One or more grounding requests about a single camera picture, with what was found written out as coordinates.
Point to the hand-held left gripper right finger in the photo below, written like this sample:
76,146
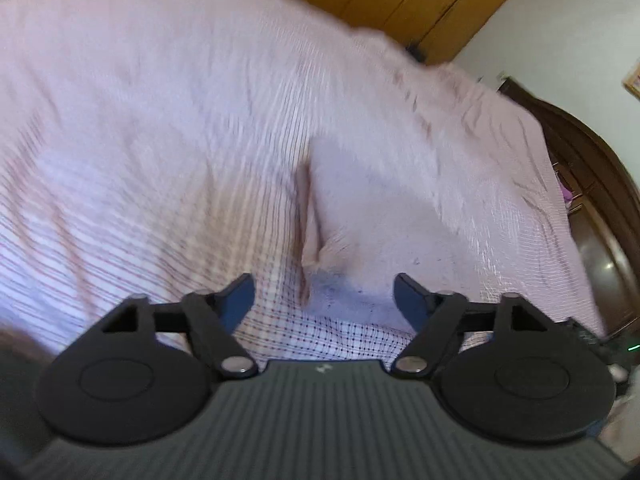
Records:
408,301

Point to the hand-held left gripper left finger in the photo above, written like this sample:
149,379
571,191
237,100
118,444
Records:
240,301

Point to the lilac knit cardigan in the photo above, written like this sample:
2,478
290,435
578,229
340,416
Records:
370,210

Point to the dark wooden headboard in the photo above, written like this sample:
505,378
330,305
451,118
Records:
595,200

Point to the purple cloth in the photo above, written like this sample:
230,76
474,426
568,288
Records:
567,193

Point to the pink checked bedspread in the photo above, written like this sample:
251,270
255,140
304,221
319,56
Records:
175,135

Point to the small black object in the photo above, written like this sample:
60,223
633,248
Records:
413,52

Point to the gold framed picture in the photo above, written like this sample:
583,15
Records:
633,78

